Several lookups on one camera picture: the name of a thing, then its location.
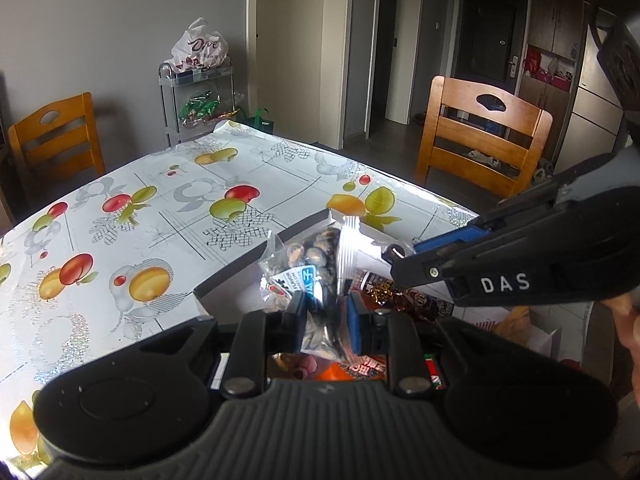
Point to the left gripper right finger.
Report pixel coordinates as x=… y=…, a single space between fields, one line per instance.
x=388 y=333

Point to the clear melon seed packet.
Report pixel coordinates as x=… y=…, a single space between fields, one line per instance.
x=320 y=261

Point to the metal wire shelf cart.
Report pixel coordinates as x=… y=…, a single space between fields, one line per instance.
x=176 y=88

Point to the dark entrance door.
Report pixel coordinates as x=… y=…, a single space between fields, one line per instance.
x=489 y=42

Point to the person's right hand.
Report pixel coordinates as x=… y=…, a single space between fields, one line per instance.
x=626 y=321

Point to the green prawn cracker bag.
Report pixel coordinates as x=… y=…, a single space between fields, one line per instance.
x=434 y=372

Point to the tan nut snack packet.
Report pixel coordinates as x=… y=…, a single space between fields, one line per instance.
x=515 y=327

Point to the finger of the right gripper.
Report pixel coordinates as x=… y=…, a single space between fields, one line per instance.
x=425 y=269
x=461 y=236

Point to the white plastic bag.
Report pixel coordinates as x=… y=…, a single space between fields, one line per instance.
x=198 y=48

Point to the far wooden chair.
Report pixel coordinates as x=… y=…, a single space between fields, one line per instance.
x=57 y=142

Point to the right wooden chair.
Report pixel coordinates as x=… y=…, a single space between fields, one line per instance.
x=496 y=105

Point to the green candy bag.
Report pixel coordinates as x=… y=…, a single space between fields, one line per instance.
x=199 y=108

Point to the wooden chair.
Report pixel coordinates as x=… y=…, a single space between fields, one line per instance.
x=496 y=105
x=57 y=142

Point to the fruit pattern tablecloth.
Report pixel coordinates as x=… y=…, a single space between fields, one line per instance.
x=118 y=260

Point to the orange snack packet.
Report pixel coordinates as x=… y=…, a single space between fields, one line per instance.
x=337 y=372

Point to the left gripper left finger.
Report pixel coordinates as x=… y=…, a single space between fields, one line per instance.
x=258 y=335

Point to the green shopping bag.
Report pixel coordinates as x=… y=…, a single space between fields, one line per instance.
x=259 y=120

